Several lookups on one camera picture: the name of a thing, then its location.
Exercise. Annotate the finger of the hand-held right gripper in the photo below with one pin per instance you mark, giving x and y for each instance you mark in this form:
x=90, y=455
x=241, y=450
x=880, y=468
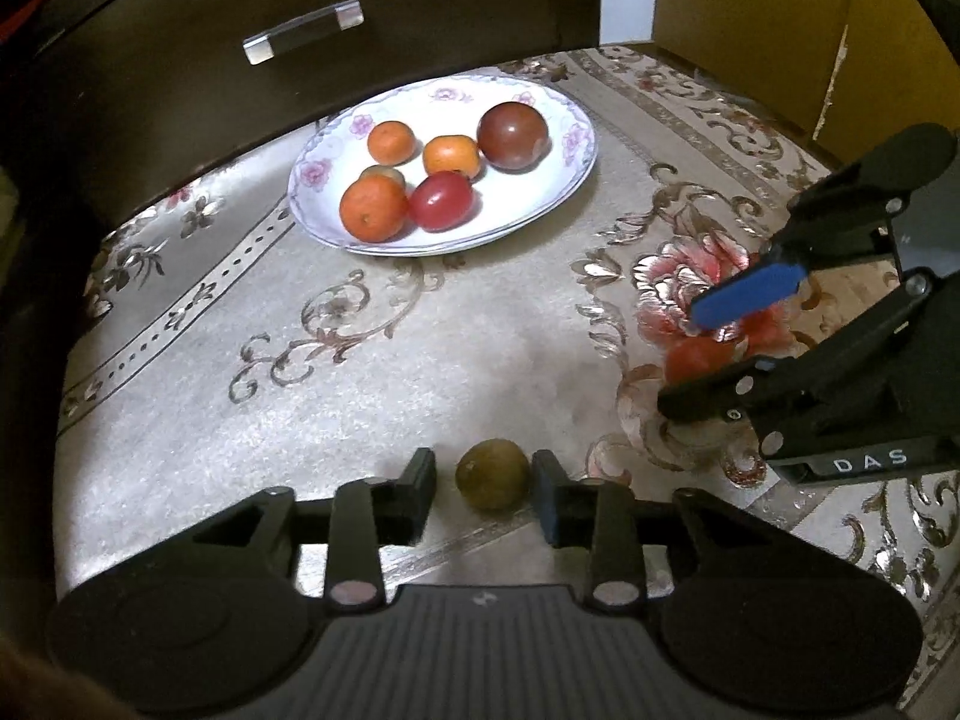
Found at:
x=750, y=292
x=720, y=399

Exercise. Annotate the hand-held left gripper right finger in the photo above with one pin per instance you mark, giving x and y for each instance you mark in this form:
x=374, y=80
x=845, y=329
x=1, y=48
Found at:
x=546, y=504

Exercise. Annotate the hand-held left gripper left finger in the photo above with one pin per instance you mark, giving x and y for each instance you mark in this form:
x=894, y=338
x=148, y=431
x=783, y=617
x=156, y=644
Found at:
x=418, y=496

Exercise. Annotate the small red cherry tomato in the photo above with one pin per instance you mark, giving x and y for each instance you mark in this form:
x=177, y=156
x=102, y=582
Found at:
x=697, y=358

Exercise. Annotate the brown kiwi fruit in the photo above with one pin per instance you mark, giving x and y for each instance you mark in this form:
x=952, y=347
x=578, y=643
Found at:
x=493, y=475

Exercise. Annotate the large dark red tomato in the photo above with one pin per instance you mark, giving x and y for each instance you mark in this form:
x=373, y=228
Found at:
x=514, y=136

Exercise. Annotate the orange tangerine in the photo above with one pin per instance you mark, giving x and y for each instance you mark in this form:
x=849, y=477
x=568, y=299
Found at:
x=373, y=210
x=451, y=156
x=391, y=142

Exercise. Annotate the red oval tomato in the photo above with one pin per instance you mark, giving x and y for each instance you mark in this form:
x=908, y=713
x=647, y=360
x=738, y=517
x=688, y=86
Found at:
x=441, y=201

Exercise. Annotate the brown longan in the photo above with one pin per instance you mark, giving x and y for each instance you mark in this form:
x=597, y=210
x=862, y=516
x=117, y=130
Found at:
x=387, y=172

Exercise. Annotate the white floral plate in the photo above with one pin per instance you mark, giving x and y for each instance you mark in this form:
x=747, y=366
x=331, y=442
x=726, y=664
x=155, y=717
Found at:
x=330, y=165

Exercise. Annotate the yellow wooden cabinet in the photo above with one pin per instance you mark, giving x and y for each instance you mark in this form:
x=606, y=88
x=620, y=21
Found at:
x=787, y=30

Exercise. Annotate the dark wooden nightstand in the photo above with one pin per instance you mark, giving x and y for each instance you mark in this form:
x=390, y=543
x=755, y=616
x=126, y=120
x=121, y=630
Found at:
x=150, y=90

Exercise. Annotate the dark wooden drawer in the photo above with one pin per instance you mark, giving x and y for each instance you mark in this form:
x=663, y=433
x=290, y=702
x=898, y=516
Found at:
x=187, y=67

